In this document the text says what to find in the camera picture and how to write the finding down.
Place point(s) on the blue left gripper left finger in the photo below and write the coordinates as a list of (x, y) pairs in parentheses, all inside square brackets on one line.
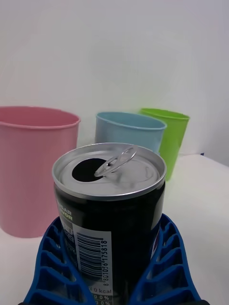
[(55, 269)]

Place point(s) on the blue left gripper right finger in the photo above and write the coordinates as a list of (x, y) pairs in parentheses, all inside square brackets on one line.
[(167, 267)]

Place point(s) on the black drink can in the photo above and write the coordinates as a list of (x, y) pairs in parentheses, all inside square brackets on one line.
[(112, 214)]

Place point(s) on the pink plastic bin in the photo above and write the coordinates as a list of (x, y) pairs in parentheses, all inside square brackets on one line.
[(31, 171)]

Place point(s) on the green plastic bin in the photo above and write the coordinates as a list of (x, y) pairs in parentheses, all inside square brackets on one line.
[(175, 140)]

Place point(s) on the pale blue plastic bin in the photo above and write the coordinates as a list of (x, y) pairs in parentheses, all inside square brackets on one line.
[(128, 133)]

